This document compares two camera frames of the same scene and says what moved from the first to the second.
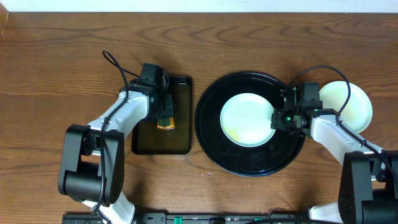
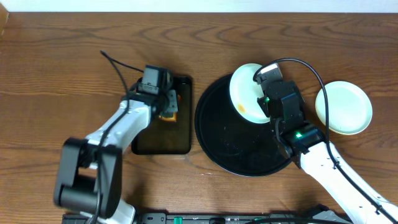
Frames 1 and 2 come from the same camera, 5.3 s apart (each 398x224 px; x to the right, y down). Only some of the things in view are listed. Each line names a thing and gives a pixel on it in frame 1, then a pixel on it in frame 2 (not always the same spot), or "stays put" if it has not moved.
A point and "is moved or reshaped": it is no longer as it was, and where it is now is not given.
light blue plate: x=245 y=120 -> x=244 y=92
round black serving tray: x=273 y=158 stays put
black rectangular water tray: x=147 y=139 stays put
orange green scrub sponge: x=166 y=124 is moved or reshaped
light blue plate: x=357 y=111 stays put
